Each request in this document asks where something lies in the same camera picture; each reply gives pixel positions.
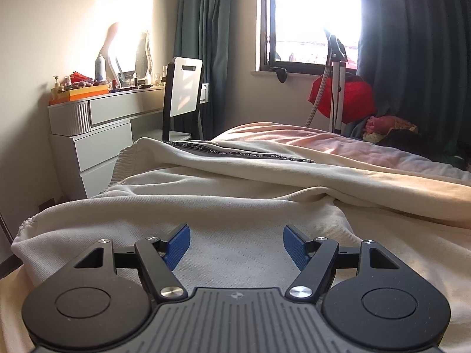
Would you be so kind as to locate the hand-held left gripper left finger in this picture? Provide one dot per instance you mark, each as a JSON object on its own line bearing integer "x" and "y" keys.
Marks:
{"x": 178, "y": 246}

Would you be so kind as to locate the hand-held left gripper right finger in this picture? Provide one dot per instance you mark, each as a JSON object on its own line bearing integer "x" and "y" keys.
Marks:
{"x": 296, "y": 248}

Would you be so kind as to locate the bed with pale sheet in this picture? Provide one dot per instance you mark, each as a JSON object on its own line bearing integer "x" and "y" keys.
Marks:
{"x": 331, "y": 145}

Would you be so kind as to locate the white dresser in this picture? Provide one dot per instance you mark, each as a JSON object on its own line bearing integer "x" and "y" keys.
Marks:
{"x": 106, "y": 128}

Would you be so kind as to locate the pink clothing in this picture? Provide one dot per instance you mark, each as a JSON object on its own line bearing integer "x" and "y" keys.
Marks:
{"x": 386, "y": 125}

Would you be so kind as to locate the black clothing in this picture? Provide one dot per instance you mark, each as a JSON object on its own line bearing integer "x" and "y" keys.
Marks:
{"x": 408, "y": 141}

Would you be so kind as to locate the white backed chair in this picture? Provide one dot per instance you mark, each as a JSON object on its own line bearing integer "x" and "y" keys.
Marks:
{"x": 184, "y": 88}

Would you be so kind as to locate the red bag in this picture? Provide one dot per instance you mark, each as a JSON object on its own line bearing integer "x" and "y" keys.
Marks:
{"x": 353, "y": 97}

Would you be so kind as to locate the orange box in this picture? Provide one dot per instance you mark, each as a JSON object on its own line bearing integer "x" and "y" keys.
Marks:
{"x": 79, "y": 94}

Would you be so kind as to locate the green clothing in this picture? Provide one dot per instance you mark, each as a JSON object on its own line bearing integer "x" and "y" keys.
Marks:
{"x": 458, "y": 158}

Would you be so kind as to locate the grey spray bottle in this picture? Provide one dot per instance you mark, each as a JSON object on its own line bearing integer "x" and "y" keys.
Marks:
{"x": 99, "y": 69}

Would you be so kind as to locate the red pouch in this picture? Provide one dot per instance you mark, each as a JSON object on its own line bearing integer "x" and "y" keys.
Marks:
{"x": 79, "y": 77}

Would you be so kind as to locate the wavy edged mirror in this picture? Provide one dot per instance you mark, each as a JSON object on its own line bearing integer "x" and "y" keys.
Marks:
{"x": 143, "y": 53}

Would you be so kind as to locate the small pump bottle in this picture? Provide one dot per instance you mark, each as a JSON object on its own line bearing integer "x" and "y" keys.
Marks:
{"x": 56, "y": 89}

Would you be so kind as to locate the narrow teal curtain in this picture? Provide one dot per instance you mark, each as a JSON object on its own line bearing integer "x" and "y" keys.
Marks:
{"x": 202, "y": 44}

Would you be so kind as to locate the wide teal curtain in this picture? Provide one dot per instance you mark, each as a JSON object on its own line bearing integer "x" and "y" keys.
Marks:
{"x": 415, "y": 51}

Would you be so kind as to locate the dark framed window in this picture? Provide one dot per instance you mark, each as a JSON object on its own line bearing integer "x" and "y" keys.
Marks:
{"x": 312, "y": 18}

